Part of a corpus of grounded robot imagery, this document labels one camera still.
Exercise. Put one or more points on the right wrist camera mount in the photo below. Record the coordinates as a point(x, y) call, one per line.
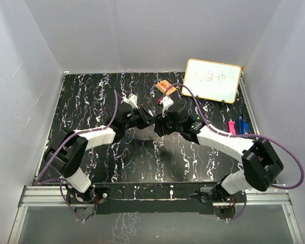
point(165, 102)

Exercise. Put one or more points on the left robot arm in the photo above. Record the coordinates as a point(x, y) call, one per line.
point(67, 161)

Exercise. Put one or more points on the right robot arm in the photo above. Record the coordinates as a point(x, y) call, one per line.
point(261, 164)

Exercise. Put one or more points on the orange card packet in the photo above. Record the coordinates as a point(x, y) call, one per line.
point(163, 85)

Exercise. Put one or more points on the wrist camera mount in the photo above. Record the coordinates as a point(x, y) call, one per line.
point(165, 102)
point(131, 100)

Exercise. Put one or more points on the small whiteboard yellow frame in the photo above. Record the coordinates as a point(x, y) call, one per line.
point(211, 81)

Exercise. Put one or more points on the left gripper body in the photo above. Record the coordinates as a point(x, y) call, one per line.
point(136, 119)

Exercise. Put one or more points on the pink clip tool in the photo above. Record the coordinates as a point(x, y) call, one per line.
point(231, 125)

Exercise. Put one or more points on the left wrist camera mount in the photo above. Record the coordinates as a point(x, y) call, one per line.
point(131, 100)

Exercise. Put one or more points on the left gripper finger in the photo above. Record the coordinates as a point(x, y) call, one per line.
point(150, 121)
point(145, 112)

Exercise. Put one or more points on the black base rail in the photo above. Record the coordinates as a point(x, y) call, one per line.
point(167, 197)

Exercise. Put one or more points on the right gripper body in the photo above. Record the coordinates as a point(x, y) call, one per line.
point(165, 125)

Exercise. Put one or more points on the aluminium frame rail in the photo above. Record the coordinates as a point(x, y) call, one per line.
point(50, 196)

